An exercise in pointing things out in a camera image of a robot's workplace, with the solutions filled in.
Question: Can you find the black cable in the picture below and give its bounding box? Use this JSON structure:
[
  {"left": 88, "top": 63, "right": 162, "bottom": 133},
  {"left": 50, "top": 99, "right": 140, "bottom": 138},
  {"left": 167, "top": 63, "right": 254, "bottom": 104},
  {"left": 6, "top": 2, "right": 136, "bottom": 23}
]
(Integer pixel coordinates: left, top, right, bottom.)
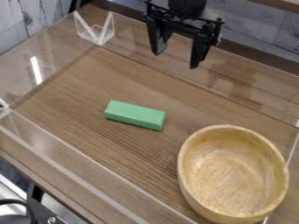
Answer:
[{"left": 0, "top": 199, "right": 39, "bottom": 224}]

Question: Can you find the black metal table leg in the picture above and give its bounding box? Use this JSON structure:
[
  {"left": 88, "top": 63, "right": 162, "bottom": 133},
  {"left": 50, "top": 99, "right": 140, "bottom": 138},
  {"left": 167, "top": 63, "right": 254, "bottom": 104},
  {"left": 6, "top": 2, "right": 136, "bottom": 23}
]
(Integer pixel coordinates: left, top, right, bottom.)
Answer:
[{"left": 27, "top": 182, "right": 67, "bottom": 224}]

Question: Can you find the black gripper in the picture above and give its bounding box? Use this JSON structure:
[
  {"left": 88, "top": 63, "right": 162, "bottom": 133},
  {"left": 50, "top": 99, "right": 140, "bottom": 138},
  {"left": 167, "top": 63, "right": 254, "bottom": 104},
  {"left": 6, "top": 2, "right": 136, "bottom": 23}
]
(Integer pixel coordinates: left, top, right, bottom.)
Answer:
[{"left": 143, "top": 0, "right": 225, "bottom": 69}]

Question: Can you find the round wooden bowl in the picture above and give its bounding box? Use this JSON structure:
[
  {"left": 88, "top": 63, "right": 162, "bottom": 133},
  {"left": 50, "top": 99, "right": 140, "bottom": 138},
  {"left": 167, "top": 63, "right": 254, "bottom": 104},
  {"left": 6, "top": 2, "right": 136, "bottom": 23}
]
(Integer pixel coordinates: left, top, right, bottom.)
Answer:
[{"left": 178, "top": 125, "right": 290, "bottom": 224}]

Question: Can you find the clear acrylic corner bracket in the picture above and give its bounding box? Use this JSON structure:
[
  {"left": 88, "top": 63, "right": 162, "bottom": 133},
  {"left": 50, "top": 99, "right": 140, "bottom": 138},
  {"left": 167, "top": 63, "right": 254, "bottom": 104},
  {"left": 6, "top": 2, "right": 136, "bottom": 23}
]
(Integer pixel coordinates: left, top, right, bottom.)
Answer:
[{"left": 74, "top": 11, "right": 115, "bottom": 46}]

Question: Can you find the green rectangular block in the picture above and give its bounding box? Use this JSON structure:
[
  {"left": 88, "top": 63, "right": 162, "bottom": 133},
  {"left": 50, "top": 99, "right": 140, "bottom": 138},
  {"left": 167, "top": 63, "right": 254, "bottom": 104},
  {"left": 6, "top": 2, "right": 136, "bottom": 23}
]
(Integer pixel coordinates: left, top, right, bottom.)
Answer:
[{"left": 104, "top": 101, "right": 166, "bottom": 130}]

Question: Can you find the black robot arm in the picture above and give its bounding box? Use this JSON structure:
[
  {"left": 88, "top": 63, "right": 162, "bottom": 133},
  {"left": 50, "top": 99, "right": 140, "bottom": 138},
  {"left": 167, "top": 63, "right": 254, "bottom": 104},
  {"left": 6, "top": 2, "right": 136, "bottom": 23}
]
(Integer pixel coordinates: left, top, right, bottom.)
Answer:
[{"left": 144, "top": 0, "right": 225, "bottom": 69}]

